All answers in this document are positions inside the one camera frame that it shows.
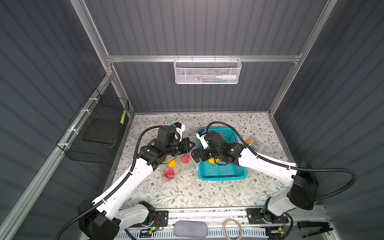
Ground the clear box of markers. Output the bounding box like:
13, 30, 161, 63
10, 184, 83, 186
247, 137, 263, 152

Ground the beige cable ring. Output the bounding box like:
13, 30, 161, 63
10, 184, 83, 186
221, 218, 243, 240

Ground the grey fabric pouch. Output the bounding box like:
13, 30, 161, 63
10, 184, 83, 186
174, 221, 208, 238

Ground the yellow lemon toy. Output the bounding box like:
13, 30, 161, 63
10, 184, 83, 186
167, 159, 176, 168

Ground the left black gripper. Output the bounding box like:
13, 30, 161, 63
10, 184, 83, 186
164, 137, 195, 157

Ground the right black corrugated cable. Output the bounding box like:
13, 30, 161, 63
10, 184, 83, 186
205, 121, 358, 201

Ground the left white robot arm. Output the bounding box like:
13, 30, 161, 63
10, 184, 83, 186
78, 122, 195, 240

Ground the clear zip top bag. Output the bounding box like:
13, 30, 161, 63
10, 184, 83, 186
159, 144, 197, 182

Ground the white wire mesh basket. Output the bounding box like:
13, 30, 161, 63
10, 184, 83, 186
173, 57, 242, 85

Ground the teal plastic basket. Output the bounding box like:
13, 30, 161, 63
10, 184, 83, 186
197, 128, 247, 182

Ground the left black corrugated cable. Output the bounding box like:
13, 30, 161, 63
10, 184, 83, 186
53, 125, 164, 240

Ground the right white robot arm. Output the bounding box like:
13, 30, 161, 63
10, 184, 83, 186
192, 129, 319, 223

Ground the black corrugated cable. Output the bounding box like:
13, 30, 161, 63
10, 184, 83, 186
205, 121, 358, 201
53, 125, 164, 240

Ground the black pad in basket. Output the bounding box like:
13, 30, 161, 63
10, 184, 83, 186
82, 119, 119, 144

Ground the black wire basket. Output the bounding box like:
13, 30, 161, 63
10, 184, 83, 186
57, 93, 130, 164

